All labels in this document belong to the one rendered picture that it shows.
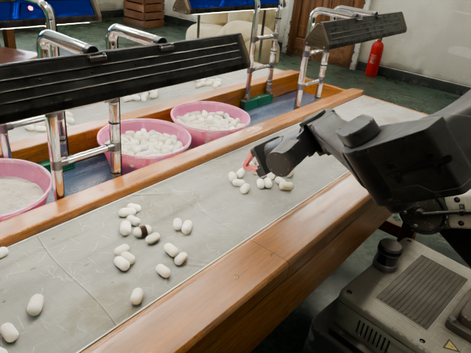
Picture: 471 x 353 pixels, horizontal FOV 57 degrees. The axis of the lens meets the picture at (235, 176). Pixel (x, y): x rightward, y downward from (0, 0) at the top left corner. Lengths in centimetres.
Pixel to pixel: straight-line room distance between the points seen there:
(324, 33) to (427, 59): 425
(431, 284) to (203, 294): 82
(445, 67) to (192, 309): 498
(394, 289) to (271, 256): 56
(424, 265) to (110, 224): 96
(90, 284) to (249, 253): 30
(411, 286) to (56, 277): 96
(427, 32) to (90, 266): 499
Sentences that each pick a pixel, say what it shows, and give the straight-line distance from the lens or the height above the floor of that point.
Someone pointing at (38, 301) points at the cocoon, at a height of 76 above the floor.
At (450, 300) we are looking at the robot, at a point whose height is 47.
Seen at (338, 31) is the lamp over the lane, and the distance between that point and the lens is 138.
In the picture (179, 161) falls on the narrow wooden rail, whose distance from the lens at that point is 116.
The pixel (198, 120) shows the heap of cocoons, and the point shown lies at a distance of 149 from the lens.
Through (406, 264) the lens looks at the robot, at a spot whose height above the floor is 47.
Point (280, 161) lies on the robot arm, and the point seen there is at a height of 92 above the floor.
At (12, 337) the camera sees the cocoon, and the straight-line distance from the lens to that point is 75.
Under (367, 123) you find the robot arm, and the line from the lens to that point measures 50.
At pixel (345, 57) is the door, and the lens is 573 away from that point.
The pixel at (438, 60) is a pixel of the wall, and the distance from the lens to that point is 550.
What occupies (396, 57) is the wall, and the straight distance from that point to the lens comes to 560.
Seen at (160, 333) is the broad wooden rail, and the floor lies 76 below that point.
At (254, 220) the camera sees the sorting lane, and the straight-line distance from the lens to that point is 100.
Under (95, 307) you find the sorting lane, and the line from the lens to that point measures 79.
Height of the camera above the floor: 130
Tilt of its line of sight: 29 degrees down
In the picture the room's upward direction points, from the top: 7 degrees clockwise
